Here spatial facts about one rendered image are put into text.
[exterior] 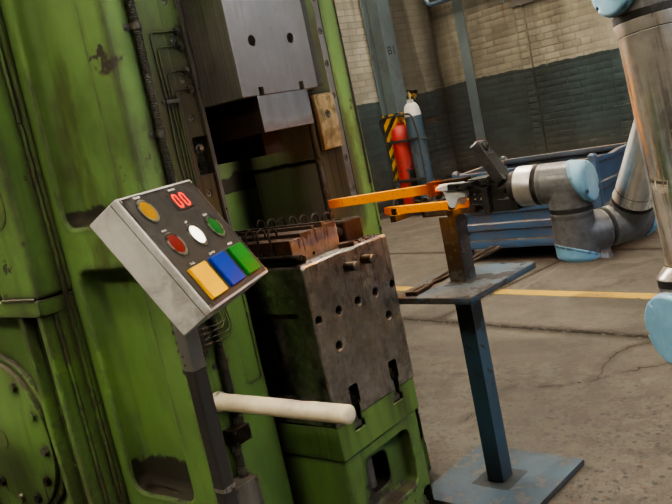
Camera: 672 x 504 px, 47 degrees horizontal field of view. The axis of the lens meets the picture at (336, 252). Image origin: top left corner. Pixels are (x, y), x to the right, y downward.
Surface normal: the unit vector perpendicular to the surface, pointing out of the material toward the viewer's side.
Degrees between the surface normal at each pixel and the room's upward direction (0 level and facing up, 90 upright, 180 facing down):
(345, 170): 90
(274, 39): 90
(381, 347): 90
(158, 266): 90
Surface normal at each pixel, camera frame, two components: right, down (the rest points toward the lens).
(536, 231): -0.67, 0.25
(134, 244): -0.24, 0.20
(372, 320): 0.76, -0.06
